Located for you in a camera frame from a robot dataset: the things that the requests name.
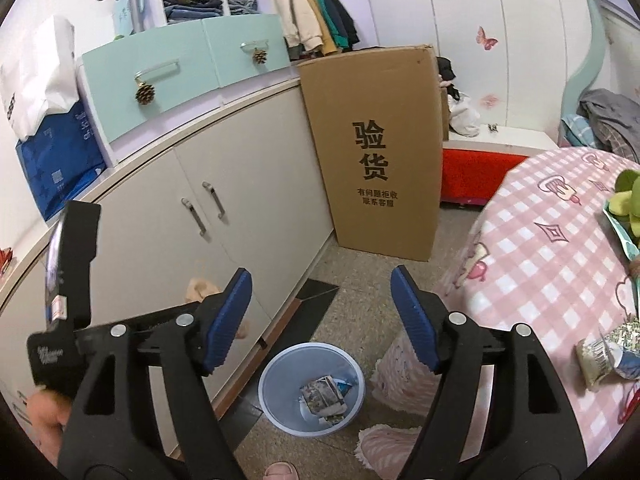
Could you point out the folded jeans stack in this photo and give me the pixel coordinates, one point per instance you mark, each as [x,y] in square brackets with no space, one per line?
[240,0]
[190,2]

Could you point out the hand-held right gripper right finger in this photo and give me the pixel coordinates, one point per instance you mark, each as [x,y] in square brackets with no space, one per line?
[415,320]

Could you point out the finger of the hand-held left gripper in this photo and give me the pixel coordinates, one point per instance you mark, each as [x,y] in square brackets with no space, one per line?
[82,260]

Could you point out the green plush toy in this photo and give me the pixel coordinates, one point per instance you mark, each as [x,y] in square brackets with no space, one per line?
[625,202]

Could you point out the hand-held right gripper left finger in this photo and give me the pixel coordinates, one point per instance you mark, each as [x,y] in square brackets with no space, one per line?
[227,325]

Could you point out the black cloth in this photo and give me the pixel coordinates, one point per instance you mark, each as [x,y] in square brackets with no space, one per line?
[445,72]

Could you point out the mustard hanging garment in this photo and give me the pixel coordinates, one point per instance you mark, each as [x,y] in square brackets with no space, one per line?
[325,35]

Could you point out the green hanging jacket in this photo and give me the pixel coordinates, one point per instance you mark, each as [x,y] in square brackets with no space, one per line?
[336,20]

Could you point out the blue plaid pillow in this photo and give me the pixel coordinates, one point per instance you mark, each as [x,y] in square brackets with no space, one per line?
[575,127]

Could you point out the grey duvet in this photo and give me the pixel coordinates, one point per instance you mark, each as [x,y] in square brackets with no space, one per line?
[607,115]

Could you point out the cream hanging hoodie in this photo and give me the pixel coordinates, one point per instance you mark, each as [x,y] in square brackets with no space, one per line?
[292,5]

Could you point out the white plastic bag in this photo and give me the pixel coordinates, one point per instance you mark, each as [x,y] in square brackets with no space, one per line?
[462,115]

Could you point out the shiny foil packet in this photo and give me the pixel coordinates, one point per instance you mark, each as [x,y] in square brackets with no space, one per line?
[52,270]

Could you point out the white low cabinet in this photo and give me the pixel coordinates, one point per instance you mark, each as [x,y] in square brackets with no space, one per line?
[150,200]

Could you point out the pink butterfly sticker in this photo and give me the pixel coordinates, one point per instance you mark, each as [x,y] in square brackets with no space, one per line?
[486,38]

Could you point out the small teal drawer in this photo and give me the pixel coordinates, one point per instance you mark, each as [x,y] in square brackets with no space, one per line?
[240,35]

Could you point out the person's left hand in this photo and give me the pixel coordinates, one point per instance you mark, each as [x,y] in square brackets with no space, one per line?
[47,417]

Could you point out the blue shopping bag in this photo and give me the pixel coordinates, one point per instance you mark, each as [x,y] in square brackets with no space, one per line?
[57,160]

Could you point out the pine cone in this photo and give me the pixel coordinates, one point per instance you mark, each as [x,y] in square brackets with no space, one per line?
[259,55]
[145,94]

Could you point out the tall cardboard box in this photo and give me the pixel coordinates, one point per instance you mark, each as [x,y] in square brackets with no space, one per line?
[350,90]

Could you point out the teal bunk bed frame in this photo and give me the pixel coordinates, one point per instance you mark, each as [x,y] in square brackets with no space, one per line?
[597,50]

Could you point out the pink slipper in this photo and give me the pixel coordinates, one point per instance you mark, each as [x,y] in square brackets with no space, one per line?
[278,471]

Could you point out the teal cardboard box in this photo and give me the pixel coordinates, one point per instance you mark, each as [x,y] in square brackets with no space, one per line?
[124,12]

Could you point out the pink checkered tablecloth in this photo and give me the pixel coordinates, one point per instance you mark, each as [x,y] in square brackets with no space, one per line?
[540,270]

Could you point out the pink flower sticker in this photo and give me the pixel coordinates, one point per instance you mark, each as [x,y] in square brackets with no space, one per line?
[489,101]

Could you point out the white paper bag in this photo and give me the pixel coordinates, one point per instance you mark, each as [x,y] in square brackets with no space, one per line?
[35,75]

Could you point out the crumpled snack bag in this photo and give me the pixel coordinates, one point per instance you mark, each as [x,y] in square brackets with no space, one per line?
[605,352]

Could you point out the blue plastic trash bin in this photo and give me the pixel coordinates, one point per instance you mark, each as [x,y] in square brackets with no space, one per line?
[285,375]

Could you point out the large teal drawer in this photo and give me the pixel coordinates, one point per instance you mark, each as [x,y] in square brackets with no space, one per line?
[140,67]

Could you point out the printed paper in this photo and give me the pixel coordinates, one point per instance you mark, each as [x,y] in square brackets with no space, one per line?
[322,395]

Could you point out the white wardrobe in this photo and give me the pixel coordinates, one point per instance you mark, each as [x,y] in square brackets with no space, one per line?
[425,10]

